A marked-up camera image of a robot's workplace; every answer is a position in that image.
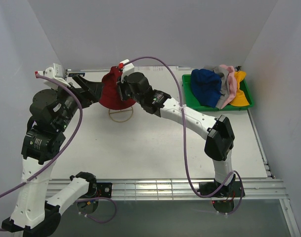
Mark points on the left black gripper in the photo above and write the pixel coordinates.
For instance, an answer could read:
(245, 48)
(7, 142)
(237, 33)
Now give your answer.
(89, 91)

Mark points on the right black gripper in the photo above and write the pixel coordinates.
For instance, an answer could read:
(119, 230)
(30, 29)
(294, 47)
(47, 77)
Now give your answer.
(121, 86)

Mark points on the dark red bucket hat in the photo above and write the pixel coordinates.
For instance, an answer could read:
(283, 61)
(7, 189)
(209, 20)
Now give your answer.
(110, 97)

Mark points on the blue bucket hat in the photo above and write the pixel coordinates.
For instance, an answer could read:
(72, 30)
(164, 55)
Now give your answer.
(206, 86)

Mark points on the grey bucket hat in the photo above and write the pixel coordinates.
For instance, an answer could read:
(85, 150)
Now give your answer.
(222, 72)

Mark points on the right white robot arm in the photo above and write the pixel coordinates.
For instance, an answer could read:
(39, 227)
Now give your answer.
(217, 132)

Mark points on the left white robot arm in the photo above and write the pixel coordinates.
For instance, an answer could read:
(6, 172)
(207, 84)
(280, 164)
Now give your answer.
(34, 214)

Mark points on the green plastic tray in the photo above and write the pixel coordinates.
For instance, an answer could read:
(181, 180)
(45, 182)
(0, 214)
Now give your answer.
(193, 103)

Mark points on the pink bucket hat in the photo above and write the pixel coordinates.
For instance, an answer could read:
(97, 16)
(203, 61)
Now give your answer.
(232, 83)

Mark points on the yellow bucket hat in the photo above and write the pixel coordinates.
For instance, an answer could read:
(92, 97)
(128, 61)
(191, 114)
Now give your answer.
(240, 99)

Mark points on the gold wire hat stand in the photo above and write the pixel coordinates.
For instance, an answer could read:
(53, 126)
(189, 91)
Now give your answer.
(120, 116)

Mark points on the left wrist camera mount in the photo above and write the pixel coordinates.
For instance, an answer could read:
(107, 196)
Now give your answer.
(55, 72)

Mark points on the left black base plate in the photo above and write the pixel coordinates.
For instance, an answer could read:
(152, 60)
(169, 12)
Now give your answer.
(103, 189)

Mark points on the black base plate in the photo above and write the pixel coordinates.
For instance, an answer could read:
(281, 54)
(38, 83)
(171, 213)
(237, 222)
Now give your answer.
(103, 189)
(232, 190)

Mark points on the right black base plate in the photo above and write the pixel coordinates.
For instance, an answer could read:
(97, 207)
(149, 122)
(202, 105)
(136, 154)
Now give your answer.
(232, 190)

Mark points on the aluminium rail frame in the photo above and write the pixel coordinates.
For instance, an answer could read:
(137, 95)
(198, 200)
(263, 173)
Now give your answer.
(175, 189)

